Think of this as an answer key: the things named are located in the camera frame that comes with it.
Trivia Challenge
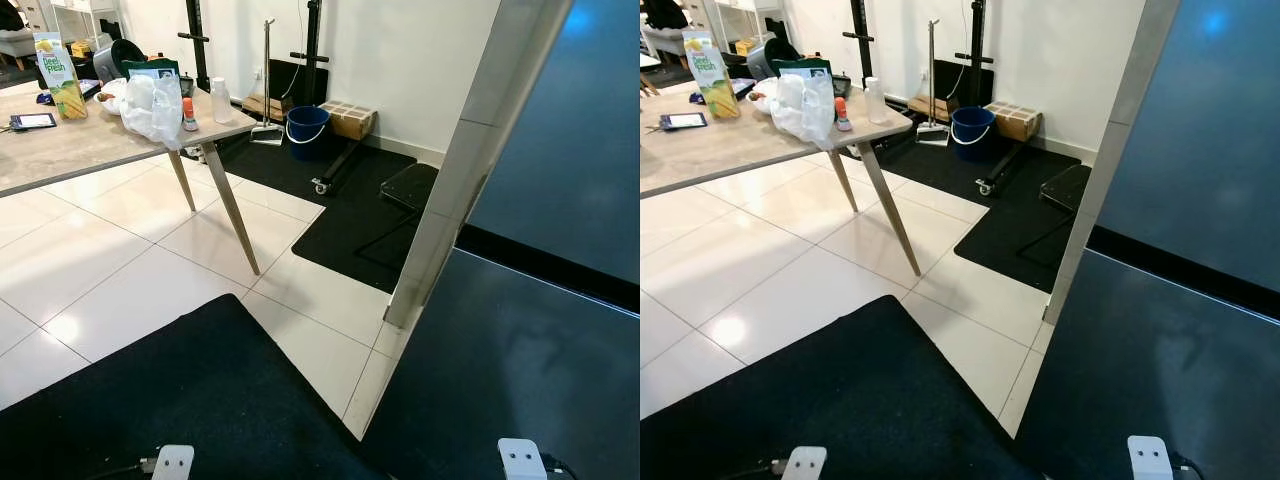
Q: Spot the black round fan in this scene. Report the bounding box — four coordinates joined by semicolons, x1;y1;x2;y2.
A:
93;40;147;83
747;38;801;81

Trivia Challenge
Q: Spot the black metal rack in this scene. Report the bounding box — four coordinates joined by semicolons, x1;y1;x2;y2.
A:
842;0;1011;196
178;0;346;196

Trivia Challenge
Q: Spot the black padded board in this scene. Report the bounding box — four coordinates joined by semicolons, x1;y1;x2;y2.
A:
268;58;329;109
932;58;996;109

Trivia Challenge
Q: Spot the cardboard box with taped grid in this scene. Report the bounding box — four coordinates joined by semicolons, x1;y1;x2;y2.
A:
985;101;1044;142
320;100;379;141

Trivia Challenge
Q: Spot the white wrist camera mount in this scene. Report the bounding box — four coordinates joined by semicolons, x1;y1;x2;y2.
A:
150;445;196;480
497;438;547;480
1128;436;1175;480
782;446;829;480

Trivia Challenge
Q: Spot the light wooden table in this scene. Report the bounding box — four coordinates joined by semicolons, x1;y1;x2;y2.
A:
640;78;922;277
0;80;261;277

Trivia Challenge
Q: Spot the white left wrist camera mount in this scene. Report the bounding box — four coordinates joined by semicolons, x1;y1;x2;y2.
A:
150;445;196;480
782;446;829;480

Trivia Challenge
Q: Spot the black doormat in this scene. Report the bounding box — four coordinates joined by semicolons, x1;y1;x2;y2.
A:
640;295;1041;480
0;293;386;480

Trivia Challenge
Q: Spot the black step platform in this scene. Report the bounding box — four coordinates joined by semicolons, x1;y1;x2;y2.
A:
380;162;439;213
1040;163;1093;213

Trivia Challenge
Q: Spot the dark green snack pouch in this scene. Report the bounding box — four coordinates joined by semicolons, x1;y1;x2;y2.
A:
775;58;834;81
122;58;183;83

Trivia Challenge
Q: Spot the stainless steel fridge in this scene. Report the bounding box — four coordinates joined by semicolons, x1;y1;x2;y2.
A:
360;0;641;480
1015;0;1280;480

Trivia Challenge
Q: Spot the flat mop with silver handle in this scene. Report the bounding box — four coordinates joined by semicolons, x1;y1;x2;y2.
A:
915;20;952;147
249;18;287;147

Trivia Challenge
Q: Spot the black gym floor mat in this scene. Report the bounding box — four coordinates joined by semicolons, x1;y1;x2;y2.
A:
850;130;1093;294
190;130;441;294

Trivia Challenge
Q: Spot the blue plastic bucket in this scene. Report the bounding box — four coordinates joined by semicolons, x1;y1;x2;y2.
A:
286;105;332;161
950;106;997;161

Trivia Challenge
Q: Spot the Peel Fresh juice carton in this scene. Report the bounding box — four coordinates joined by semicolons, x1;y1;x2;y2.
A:
683;30;742;121
33;32;89;121

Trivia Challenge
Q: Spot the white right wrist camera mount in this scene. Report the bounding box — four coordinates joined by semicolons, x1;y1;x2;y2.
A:
497;438;547;480
1128;436;1175;480

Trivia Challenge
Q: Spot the white crumpled plastic bag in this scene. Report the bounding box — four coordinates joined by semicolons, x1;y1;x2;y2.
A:
100;75;187;151
755;72;837;151

